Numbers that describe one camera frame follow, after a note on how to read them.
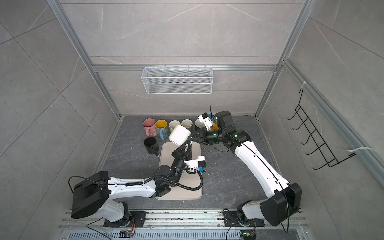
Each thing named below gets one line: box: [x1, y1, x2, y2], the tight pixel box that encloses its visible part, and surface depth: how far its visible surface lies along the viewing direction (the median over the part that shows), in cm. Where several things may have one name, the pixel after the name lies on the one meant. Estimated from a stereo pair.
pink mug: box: [142, 117, 159, 137], surface depth 103 cm
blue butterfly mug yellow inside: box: [155, 119, 169, 141], surface depth 102 cm
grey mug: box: [181, 119, 193, 129], surface depth 106 cm
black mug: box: [143, 137, 159, 156], surface depth 95 cm
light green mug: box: [169, 120, 181, 133], surface depth 105 cm
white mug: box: [168, 124, 192, 146], surface depth 69 cm
